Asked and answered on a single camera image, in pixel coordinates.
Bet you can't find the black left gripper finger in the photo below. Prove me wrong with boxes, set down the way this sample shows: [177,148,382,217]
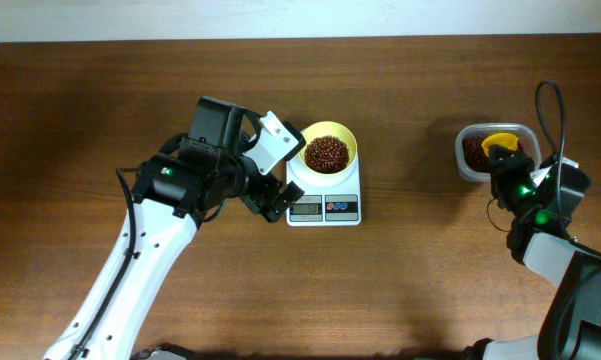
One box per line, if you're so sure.
[283,121,306,150]
[264,181,304,223]

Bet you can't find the yellow plastic scoop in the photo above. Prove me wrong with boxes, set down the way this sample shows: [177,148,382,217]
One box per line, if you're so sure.
[481,132,519,157]

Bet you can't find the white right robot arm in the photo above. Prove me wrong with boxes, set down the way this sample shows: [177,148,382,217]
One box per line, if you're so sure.
[464,145,601,359]

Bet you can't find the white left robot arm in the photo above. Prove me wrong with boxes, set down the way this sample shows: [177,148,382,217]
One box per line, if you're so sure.
[45,97,306,360]

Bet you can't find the yellow plastic bowl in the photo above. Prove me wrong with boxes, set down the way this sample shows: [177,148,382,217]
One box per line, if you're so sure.
[298,121,358,176]

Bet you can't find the red beans in bowl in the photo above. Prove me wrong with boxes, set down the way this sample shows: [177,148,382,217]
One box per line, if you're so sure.
[304,136,349,174]

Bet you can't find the white digital kitchen scale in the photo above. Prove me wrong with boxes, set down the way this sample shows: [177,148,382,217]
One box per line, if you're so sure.
[286,155,362,227]

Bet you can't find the red adzuki beans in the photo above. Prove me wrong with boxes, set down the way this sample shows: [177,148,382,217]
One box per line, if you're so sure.
[462,135,524,173]

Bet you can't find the clear plastic container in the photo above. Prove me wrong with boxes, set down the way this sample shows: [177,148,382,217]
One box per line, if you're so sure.
[455,123,541,183]

